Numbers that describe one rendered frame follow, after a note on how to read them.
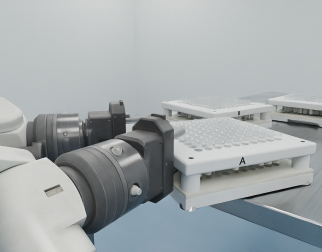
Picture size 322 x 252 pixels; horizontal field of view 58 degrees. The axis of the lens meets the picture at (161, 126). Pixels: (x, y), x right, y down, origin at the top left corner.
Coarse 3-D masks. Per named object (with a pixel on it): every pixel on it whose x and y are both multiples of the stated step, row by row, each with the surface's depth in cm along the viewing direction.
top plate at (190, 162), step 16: (176, 144) 47; (240, 144) 47; (256, 144) 47; (272, 144) 47; (288, 144) 47; (304, 144) 47; (176, 160) 41; (192, 160) 40; (208, 160) 40; (224, 160) 41; (240, 160) 42; (256, 160) 44; (272, 160) 45
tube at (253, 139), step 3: (252, 135) 49; (249, 138) 48; (252, 138) 48; (255, 138) 48; (249, 141) 48; (252, 141) 48; (255, 141) 48; (249, 165) 49; (252, 165) 49; (255, 165) 49; (249, 168) 49; (252, 168) 49
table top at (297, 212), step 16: (256, 96) 163; (272, 96) 163; (176, 112) 115; (128, 128) 89; (272, 128) 89; (288, 128) 89; (304, 128) 89; (320, 128) 89; (320, 144) 72; (320, 160) 61; (320, 176) 53; (272, 192) 46; (288, 192) 46; (304, 192) 46; (320, 192) 46; (224, 208) 47; (240, 208) 45; (256, 208) 43; (272, 208) 42; (288, 208) 41; (304, 208) 41; (320, 208) 41; (272, 224) 42; (288, 224) 40; (304, 224) 39; (320, 224) 38; (304, 240) 39; (320, 240) 38
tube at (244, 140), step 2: (242, 138) 47; (244, 138) 47; (246, 138) 47; (248, 138) 47; (242, 140) 47; (244, 140) 47; (246, 140) 47; (248, 140) 47; (242, 142) 47; (244, 142) 47; (246, 142) 47; (248, 142) 47; (244, 144) 47; (246, 144) 47; (242, 166) 48; (244, 166) 48; (246, 166) 48; (240, 168) 48; (242, 168) 48; (244, 168) 48; (246, 168) 48; (240, 170) 48; (242, 170) 48; (244, 170) 48; (246, 170) 48
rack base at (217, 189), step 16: (288, 160) 53; (176, 176) 46; (224, 176) 46; (240, 176) 46; (256, 176) 46; (272, 176) 46; (288, 176) 47; (304, 176) 49; (176, 192) 42; (192, 192) 40; (208, 192) 41; (224, 192) 42; (240, 192) 44; (256, 192) 45
